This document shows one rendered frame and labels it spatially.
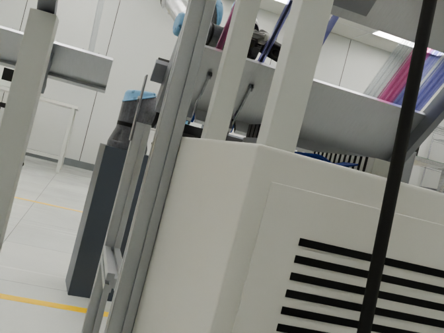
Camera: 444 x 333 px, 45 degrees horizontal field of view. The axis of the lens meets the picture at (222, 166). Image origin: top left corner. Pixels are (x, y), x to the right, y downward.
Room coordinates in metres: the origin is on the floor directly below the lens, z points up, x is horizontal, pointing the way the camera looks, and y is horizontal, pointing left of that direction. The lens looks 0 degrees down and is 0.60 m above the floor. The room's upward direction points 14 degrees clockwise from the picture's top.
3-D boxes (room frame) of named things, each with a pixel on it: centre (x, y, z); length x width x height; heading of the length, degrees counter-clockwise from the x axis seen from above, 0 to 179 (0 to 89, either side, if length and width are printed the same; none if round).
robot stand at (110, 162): (2.03, 0.36, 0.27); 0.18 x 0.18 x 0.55; 19
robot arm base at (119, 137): (2.03, 0.36, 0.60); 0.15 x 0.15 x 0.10
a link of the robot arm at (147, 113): (2.03, 0.36, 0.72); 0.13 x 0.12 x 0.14; 114
